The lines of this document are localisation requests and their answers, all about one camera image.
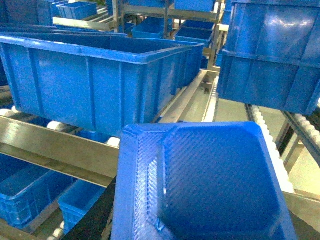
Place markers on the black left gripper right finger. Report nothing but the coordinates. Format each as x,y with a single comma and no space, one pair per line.
303,230

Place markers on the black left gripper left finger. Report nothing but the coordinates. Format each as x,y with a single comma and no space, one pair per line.
97,223

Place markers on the blue block part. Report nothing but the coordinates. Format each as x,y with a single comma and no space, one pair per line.
198,181

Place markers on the steel shelf rack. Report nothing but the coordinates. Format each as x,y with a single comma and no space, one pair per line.
95,162

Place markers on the blue plastic bin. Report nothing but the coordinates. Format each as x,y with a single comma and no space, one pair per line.
98,82

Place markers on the blue bin with red contents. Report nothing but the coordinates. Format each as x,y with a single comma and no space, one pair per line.
272,55

